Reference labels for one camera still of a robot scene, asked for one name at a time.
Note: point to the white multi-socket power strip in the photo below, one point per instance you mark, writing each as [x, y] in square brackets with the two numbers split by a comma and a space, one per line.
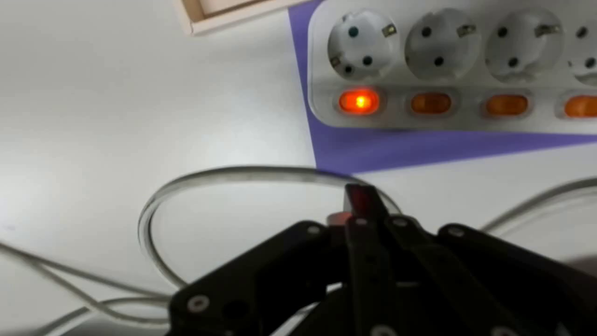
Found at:
[385, 121]

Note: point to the purple paper mat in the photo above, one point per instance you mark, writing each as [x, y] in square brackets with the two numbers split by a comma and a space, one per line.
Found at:
[398, 149]

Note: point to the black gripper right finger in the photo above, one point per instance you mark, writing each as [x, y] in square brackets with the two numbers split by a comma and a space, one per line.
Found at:
[473, 286]

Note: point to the light wooden frame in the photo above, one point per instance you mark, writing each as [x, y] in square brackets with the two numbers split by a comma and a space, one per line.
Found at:
[199, 22]

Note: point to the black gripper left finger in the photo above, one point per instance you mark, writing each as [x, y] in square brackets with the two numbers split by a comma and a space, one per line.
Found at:
[273, 280]

